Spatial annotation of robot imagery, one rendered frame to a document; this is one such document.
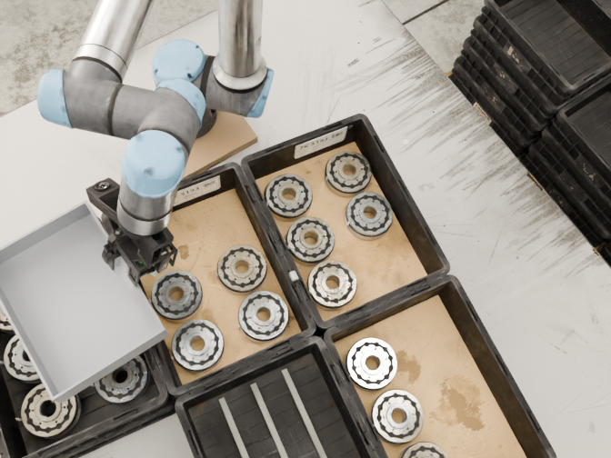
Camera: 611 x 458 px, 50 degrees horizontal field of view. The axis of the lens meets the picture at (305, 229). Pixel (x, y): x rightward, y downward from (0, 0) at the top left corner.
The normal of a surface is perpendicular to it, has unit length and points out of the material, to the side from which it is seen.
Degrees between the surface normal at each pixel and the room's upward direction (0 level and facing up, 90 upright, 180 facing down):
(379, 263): 0
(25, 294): 2
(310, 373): 0
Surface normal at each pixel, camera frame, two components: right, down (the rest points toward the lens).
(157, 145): 0.30, -0.50
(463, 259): 0.07, -0.35
